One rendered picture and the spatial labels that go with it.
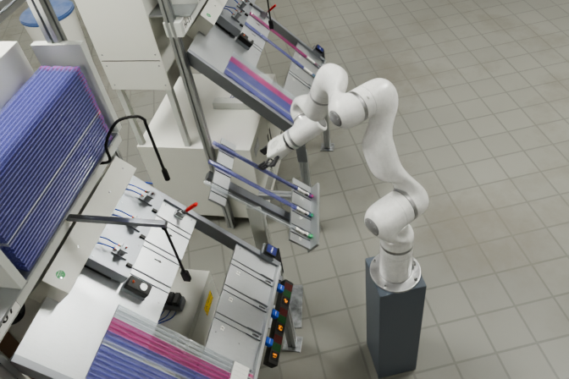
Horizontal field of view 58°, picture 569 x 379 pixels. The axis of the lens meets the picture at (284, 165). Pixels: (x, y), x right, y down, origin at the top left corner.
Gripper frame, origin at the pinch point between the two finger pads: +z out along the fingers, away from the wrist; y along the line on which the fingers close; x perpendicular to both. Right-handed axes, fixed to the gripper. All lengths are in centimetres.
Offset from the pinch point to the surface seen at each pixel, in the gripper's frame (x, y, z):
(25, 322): -47, 79, 45
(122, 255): -38, 62, 15
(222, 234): -3.0, 33.7, 14.5
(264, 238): 25.5, 14.1, 22.8
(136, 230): -36, 52, 15
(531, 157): 167, -92, -63
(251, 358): 18, 74, 15
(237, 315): 10, 61, 15
